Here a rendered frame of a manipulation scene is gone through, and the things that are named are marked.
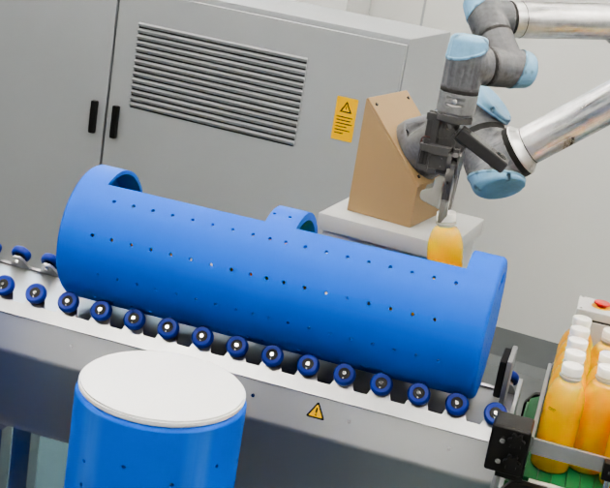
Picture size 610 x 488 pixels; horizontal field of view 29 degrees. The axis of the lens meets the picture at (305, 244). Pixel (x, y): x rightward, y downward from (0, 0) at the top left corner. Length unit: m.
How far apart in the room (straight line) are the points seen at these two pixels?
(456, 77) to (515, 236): 2.93
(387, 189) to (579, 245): 2.48
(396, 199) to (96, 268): 0.73
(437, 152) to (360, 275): 0.28
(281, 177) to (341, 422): 1.84
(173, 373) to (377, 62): 2.05
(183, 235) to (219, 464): 0.56
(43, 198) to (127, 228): 2.20
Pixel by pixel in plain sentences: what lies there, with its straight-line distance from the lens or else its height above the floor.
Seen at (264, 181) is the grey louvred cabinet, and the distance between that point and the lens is 4.06.
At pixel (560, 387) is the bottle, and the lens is 2.18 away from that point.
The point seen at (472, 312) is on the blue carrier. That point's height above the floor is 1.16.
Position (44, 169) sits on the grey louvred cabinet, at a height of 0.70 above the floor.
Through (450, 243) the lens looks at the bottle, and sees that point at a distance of 2.31.
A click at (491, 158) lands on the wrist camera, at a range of 2.28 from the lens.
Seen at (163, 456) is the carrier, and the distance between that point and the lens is 1.86.
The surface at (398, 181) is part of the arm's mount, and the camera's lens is 2.69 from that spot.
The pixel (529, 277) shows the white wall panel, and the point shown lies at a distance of 5.17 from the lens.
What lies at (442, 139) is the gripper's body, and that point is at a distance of 2.29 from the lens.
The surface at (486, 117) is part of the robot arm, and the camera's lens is 2.63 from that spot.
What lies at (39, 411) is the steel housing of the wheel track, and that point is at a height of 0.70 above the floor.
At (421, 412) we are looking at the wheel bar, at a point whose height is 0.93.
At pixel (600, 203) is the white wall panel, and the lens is 5.05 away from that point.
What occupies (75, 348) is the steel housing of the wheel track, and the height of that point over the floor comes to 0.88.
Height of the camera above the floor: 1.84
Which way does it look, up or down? 17 degrees down
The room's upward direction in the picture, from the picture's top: 9 degrees clockwise
